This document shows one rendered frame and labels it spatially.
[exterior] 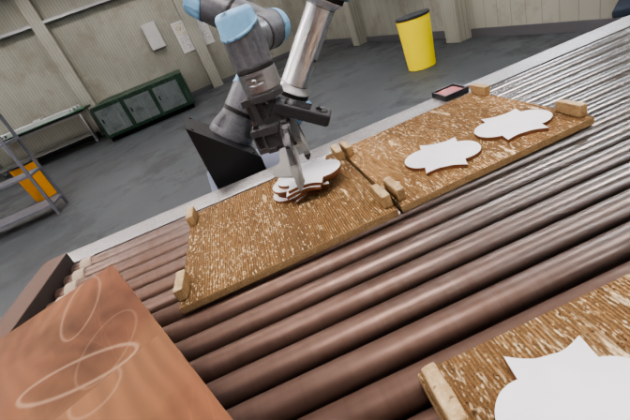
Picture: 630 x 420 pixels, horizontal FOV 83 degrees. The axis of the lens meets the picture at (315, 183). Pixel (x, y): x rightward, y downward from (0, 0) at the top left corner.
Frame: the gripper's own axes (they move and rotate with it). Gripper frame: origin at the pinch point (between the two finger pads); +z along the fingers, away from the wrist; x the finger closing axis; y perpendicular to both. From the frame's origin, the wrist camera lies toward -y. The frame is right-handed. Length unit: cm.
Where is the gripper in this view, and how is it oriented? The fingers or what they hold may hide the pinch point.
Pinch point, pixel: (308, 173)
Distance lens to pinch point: 79.5
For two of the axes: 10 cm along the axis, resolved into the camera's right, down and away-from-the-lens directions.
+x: -0.9, 4.9, -8.7
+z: 3.3, 8.3, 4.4
